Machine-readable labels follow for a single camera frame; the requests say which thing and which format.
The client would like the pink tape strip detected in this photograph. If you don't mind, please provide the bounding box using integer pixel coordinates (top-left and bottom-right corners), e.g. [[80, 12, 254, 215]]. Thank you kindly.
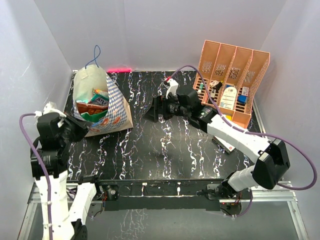
[[107, 67, 132, 73]]

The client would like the pink desk organizer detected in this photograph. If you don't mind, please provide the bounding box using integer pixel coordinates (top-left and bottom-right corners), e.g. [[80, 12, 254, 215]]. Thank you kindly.
[[193, 40, 270, 128]]

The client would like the black clip tool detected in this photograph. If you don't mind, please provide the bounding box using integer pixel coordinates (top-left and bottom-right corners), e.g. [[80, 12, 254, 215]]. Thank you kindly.
[[209, 80, 223, 103]]

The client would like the red Doritos chip bag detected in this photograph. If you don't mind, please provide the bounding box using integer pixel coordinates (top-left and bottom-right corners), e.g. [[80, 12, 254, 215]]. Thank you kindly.
[[75, 101, 109, 115]]

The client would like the teal Fox's candy bag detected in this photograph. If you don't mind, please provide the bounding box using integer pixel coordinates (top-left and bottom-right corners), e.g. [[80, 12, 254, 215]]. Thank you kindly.
[[76, 88, 110, 106]]

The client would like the green snack bag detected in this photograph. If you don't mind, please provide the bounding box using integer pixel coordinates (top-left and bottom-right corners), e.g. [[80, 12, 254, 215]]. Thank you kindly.
[[80, 110, 108, 123]]

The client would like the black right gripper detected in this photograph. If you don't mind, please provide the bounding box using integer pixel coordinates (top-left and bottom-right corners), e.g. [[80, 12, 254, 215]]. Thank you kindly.
[[143, 91, 191, 123]]

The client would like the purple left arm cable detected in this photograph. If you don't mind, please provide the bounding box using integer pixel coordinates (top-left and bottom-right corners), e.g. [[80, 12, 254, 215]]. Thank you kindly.
[[19, 112, 55, 240]]

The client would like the white labelled card pack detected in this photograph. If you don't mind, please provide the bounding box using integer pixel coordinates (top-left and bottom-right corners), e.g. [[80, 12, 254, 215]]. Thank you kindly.
[[219, 86, 238, 110]]

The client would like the white box with red logo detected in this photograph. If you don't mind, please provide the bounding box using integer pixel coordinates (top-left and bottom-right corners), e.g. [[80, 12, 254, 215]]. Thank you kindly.
[[212, 136, 236, 154]]

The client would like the blue small box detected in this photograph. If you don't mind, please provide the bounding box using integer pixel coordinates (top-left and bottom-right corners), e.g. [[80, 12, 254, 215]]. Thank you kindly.
[[237, 95, 248, 105]]

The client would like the white green tube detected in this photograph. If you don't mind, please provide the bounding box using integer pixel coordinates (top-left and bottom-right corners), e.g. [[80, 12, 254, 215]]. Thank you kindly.
[[197, 83, 204, 94]]

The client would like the aluminium base frame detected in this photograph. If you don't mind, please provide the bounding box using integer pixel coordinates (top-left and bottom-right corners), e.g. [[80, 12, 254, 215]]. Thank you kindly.
[[17, 69, 310, 240]]

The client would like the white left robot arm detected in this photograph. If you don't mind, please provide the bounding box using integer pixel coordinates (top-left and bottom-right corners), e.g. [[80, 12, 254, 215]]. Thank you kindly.
[[30, 111, 104, 240]]

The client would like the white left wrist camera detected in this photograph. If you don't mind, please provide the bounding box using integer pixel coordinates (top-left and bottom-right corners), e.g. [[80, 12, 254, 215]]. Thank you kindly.
[[42, 101, 67, 118]]

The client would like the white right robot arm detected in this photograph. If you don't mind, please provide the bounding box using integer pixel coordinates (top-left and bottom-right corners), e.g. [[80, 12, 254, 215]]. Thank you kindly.
[[144, 90, 290, 199]]

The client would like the blue checkered paper bag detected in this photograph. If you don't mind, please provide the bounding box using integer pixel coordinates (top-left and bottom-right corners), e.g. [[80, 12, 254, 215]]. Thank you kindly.
[[72, 44, 134, 138]]

